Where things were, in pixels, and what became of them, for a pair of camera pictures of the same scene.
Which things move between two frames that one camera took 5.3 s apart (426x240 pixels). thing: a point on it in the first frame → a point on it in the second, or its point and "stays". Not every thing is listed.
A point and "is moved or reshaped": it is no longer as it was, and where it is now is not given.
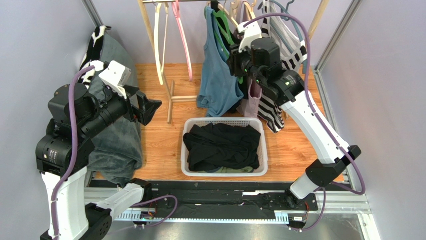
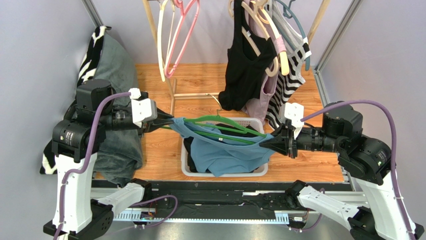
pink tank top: [249, 107] → [270, 72]
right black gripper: [234, 63] → [290, 141]
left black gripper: [147, 107] → [152, 125]
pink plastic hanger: [176, 8] is moved or reshaped
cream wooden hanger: [157, 16] is moved or reshaped
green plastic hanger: [221, 14] → [211, 135]
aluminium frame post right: [318, 65] stays
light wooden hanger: [235, 4] → [283, 55]
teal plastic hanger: [286, 13] → [307, 61]
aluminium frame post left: [92, 13] stays
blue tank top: [219, 88] → [217, 150]
